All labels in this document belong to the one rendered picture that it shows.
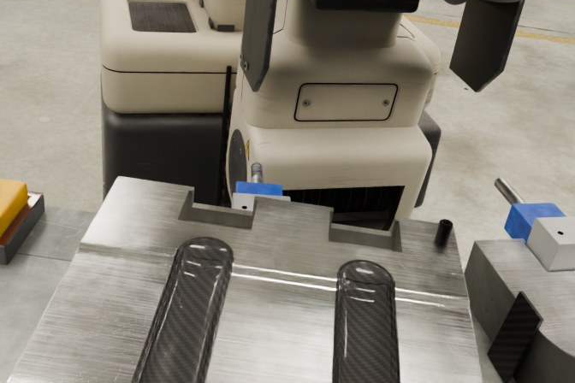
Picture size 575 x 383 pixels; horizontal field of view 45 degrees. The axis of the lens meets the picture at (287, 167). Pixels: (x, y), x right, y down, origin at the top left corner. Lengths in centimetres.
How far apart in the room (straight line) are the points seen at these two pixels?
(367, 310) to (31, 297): 26
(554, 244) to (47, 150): 196
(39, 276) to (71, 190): 156
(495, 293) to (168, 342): 27
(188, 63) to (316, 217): 55
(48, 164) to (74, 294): 185
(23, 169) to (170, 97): 127
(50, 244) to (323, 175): 33
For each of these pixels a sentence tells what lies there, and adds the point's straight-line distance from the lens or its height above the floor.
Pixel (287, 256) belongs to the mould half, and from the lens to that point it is 47.
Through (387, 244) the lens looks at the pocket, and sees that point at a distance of 54.
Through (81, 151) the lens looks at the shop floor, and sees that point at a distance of 234.
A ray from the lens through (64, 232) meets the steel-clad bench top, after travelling 64.
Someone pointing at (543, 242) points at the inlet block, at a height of 87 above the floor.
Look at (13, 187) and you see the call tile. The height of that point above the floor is 84.
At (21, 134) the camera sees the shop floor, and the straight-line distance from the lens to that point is 246.
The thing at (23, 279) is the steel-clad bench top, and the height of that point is 80.
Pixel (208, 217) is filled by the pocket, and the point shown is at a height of 87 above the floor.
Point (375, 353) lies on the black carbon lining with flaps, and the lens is 43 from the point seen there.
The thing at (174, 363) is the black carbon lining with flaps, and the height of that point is 88.
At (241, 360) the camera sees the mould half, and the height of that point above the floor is 88.
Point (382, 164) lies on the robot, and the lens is 83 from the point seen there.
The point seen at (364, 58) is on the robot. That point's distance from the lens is 81.
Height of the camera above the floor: 118
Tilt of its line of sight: 31 degrees down
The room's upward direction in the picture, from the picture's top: 8 degrees clockwise
